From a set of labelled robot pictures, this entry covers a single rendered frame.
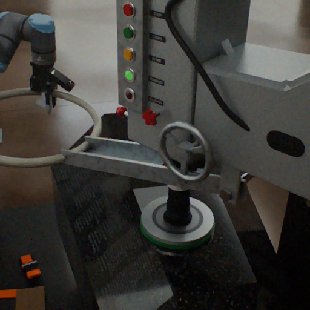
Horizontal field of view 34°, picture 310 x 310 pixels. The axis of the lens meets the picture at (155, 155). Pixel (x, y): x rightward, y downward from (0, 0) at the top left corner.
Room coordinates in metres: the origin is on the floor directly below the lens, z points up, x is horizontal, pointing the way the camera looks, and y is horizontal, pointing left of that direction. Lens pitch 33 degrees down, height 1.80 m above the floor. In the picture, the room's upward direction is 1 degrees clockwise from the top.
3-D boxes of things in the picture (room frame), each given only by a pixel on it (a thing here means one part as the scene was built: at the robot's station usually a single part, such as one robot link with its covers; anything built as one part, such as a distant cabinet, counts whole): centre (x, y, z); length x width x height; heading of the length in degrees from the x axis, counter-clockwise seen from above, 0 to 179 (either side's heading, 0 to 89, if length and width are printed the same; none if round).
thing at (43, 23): (1.78, 0.42, 1.18); 0.10 x 0.09 x 0.12; 68
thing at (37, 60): (1.78, 0.42, 1.09); 0.10 x 0.09 x 0.05; 171
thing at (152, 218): (1.15, -0.07, 0.84); 0.21 x 0.21 x 0.01
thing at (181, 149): (0.99, -0.09, 1.20); 0.15 x 0.10 x 0.15; 51
